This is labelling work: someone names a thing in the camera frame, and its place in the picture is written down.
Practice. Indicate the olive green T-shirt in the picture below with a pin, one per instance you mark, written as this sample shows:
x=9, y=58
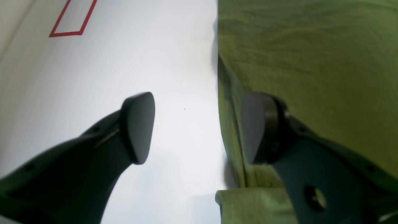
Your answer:
x=333, y=63

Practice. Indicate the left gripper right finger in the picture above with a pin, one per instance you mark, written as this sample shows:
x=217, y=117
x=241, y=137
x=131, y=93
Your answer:
x=326, y=183

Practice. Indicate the red warning triangle sticker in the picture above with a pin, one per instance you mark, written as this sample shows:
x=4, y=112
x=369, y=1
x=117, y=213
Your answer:
x=73, y=18

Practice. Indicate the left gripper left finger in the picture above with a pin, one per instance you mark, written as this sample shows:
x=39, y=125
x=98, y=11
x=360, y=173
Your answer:
x=71, y=183

